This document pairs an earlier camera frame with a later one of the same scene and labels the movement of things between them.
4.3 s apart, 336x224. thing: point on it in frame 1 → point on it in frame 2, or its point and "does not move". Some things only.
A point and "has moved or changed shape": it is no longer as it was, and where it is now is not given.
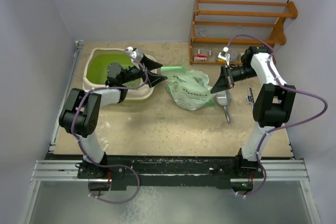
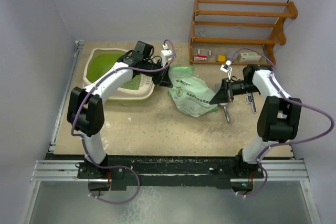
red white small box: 200,57 does not move
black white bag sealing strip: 250,98 does not move
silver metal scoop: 223,98 does not move
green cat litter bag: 189,88 has moved or changed shape
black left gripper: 150,78 → 162,78
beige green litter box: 95,75 does not move
